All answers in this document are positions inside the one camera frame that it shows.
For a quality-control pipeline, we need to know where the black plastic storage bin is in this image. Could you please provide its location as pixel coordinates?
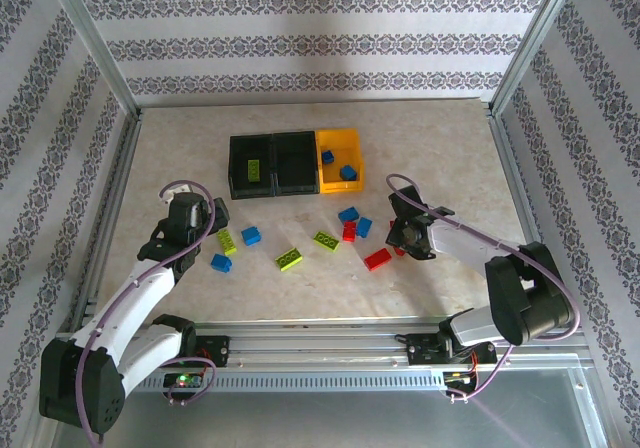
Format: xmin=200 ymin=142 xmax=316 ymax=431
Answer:
xmin=228 ymin=134 xmax=277 ymax=201
xmin=272 ymin=131 xmax=321 ymax=198

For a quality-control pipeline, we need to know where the yellow plastic storage bin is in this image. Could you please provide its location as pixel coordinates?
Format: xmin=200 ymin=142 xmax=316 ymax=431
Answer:
xmin=314 ymin=127 xmax=367 ymax=196

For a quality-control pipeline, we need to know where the left controller board with LED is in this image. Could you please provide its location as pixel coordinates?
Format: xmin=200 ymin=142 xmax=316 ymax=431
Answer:
xmin=163 ymin=372 xmax=204 ymax=389

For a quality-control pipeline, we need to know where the grey metal panel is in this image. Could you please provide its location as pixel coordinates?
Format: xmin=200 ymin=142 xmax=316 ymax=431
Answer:
xmin=47 ymin=367 xmax=614 ymax=448

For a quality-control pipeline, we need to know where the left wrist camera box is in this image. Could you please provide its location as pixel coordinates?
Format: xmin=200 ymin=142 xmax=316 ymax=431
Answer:
xmin=159 ymin=190 xmax=199 ymax=209

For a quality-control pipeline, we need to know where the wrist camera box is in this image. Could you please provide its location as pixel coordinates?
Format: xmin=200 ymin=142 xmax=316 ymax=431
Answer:
xmin=159 ymin=190 xmax=199 ymax=209
xmin=388 ymin=190 xmax=419 ymax=219

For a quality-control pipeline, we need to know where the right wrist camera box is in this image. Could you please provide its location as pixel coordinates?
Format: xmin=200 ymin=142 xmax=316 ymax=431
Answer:
xmin=388 ymin=190 xmax=419 ymax=219

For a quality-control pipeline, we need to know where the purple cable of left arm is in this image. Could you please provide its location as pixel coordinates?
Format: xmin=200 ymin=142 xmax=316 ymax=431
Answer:
xmin=74 ymin=180 xmax=221 ymax=442

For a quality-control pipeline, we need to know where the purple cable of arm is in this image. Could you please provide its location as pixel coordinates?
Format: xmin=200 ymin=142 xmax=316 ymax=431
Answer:
xmin=74 ymin=180 xmax=221 ymax=442
xmin=384 ymin=172 xmax=582 ymax=404

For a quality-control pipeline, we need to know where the aluminium side rail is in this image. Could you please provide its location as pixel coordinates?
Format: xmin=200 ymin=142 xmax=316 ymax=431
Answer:
xmin=484 ymin=107 xmax=571 ymax=329
xmin=67 ymin=110 xmax=146 ymax=332

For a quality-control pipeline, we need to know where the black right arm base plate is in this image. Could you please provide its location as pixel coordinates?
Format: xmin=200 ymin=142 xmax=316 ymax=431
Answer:
xmin=405 ymin=332 xmax=499 ymax=368

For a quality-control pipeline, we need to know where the red wire at right base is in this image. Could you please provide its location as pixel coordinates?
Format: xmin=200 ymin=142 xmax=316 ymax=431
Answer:
xmin=467 ymin=350 xmax=489 ymax=377

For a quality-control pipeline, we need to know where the red wire at base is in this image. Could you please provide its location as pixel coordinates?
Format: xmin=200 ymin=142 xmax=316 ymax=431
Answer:
xmin=194 ymin=347 xmax=217 ymax=377
xmin=467 ymin=350 xmax=489 ymax=377

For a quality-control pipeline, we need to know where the aluminium mounting rail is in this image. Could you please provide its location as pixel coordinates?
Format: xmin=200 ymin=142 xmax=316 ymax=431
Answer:
xmin=47 ymin=317 xmax=594 ymax=372

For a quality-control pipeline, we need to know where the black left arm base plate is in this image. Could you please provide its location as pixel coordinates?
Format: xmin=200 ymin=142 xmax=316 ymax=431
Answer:
xmin=149 ymin=335 xmax=231 ymax=369

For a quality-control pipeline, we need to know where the red wire at left base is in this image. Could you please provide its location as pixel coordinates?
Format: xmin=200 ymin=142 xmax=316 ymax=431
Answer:
xmin=194 ymin=347 xmax=217 ymax=377

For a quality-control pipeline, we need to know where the grey slotted cable duct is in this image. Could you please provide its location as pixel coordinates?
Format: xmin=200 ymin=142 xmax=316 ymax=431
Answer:
xmin=64 ymin=371 xmax=451 ymax=393

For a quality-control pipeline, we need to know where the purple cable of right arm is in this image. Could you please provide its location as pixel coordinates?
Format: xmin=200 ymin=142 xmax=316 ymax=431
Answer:
xmin=384 ymin=172 xmax=582 ymax=404

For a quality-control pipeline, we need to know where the aluminium frame post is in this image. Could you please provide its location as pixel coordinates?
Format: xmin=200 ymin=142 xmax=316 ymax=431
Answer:
xmin=487 ymin=0 xmax=584 ymax=117
xmin=42 ymin=0 xmax=142 ymax=119

